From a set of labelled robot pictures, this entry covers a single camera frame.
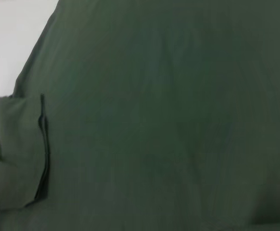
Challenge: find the dark green shirt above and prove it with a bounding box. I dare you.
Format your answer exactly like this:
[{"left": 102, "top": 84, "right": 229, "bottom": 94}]
[{"left": 0, "top": 0, "right": 280, "bottom": 231}]

